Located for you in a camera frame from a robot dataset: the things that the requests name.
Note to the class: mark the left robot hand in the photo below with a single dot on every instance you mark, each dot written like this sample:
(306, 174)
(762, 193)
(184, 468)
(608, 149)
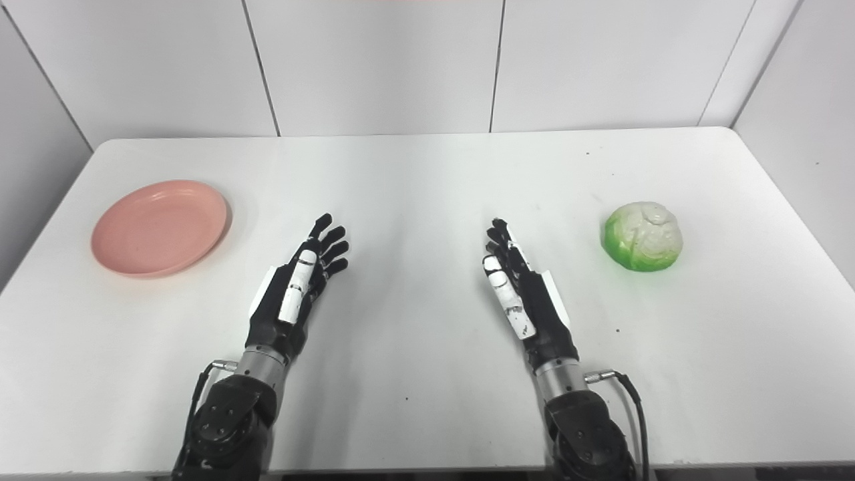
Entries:
(282, 304)

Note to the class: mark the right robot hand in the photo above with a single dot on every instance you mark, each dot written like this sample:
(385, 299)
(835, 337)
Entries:
(534, 300)

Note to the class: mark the green white cabbage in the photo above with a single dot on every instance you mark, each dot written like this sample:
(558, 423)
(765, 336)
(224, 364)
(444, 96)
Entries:
(642, 237)

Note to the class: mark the pink plate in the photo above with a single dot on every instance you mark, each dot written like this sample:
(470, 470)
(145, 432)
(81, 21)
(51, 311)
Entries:
(160, 227)

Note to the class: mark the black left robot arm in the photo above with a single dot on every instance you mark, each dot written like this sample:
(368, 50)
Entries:
(237, 414)

